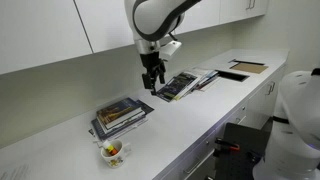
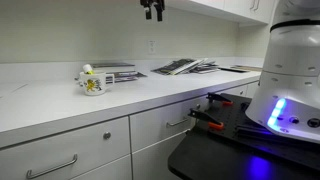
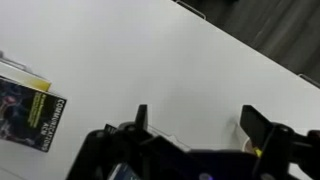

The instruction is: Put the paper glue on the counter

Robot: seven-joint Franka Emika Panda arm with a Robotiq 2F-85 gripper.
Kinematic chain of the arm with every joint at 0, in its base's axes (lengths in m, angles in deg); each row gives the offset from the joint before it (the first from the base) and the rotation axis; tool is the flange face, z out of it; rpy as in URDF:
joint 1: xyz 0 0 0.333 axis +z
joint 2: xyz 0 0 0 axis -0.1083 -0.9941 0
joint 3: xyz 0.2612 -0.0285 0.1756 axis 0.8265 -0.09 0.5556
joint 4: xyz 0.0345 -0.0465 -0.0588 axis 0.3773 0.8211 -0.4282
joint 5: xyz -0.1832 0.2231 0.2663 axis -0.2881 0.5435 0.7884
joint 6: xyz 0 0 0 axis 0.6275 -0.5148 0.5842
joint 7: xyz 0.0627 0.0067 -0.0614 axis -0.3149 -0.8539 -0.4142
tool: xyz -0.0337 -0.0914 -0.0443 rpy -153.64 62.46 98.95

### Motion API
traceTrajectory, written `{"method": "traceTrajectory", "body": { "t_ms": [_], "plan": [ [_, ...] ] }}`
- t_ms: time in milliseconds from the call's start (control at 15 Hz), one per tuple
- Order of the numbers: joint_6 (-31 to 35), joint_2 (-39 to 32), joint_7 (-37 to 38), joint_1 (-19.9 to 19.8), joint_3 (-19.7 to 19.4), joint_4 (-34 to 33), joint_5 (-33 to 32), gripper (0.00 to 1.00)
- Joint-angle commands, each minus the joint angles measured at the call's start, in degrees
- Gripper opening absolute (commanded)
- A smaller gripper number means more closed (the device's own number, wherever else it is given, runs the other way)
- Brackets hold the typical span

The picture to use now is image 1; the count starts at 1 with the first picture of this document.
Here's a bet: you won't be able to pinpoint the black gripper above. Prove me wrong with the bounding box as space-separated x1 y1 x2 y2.
140 52 166 96

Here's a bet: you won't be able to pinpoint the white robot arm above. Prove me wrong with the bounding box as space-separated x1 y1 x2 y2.
124 0 320 180

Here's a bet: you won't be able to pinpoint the fanned pile of magazines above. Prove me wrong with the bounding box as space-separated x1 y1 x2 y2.
157 68 218 102

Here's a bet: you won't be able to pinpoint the stack of books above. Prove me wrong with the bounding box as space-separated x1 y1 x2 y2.
91 97 153 140

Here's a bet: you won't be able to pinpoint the white mug with lion print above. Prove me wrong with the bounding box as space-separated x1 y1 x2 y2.
101 140 131 168

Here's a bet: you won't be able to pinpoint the white lower drawer cabinets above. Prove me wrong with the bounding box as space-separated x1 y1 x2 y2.
153 63 285 180

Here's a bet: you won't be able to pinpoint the black orange clamp far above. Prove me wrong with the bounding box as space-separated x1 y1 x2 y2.
215 138 240 151

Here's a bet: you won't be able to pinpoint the white upper cabinets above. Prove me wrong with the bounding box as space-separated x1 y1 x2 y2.
0 0 269 74

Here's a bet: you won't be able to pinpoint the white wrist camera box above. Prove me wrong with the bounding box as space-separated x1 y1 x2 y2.
159 40 182 60

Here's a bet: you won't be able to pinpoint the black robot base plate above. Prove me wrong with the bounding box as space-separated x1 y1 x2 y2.
215 123 270 180

